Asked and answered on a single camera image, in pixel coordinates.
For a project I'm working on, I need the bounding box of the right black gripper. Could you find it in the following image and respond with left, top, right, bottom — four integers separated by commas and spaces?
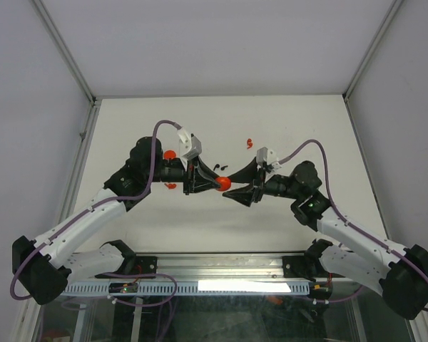
222, 157, 303, 207

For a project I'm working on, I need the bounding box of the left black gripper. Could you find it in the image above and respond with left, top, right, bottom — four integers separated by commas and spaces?
146, 156, 222, 196

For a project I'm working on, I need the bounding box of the orange charging case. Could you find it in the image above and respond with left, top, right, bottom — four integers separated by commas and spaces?
163, 150, 177, 160
215, 176, 232, 192

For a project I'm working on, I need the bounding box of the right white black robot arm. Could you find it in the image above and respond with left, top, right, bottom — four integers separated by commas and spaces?
223, 161, 428, 320

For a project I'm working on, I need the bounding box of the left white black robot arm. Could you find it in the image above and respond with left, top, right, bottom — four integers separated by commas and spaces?
10, 136, 222, 305

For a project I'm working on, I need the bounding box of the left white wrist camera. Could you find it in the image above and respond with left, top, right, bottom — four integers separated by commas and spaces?
177, 128, 202, 170

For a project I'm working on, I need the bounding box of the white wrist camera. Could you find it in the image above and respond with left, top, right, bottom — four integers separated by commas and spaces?
255, 147, 282, 174
177, 128, 202, 170

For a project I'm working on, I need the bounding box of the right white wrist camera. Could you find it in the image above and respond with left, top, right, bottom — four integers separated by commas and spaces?
255, 147, 282, 174

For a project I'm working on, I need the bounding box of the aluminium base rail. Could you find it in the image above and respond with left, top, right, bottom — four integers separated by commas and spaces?
136, 251, 303, 281

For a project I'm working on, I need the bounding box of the white slotted cable duct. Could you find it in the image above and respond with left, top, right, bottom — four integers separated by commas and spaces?
62, 280, 310, 297

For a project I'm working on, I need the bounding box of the right aluminium frame post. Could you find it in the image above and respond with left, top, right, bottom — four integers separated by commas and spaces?
344, 0, 406, 103

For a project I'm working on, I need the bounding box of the aluminium frame post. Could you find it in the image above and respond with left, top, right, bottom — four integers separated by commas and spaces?
344, 0, 406, 103
31, 0, 101, 108

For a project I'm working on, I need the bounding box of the left aluminium frame post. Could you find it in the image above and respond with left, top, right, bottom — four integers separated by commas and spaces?
31, 0, 101, 108

